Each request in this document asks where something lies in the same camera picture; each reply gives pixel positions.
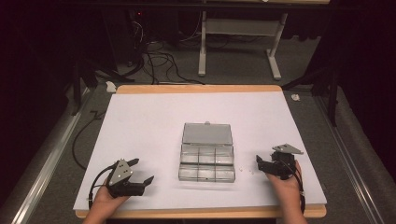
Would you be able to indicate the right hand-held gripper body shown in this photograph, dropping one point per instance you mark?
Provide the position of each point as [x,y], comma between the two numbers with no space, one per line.
[283,161]

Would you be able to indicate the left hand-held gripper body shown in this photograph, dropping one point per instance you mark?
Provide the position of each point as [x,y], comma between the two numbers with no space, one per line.
[120,174]

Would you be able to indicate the clear plastic compartment box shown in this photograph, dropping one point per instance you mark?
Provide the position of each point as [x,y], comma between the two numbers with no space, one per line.
[207,155]

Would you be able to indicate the person's right hand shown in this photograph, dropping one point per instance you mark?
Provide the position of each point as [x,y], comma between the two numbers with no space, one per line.
[288,188]

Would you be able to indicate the person's left hand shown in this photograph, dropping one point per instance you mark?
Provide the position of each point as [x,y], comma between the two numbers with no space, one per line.
[106,200]

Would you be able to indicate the white paper sheet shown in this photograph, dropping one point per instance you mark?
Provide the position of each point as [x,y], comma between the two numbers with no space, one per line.
[149,124]

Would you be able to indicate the white scrap on floor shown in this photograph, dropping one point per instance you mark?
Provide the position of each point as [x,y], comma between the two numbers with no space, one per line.
[110,87]
[295,97]

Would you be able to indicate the black metal stand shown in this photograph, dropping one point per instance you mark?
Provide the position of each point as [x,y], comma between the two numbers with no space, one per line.
[330,90]
[82,81]

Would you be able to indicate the wooden table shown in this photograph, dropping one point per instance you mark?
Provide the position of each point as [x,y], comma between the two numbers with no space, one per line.
[199,89]

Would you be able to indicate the aluminium rail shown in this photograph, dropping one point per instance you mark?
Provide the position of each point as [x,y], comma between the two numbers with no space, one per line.
[348,161]
[40,168]

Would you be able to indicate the white metal desk frame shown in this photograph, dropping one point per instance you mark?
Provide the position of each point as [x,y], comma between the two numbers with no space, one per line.
[239,26]

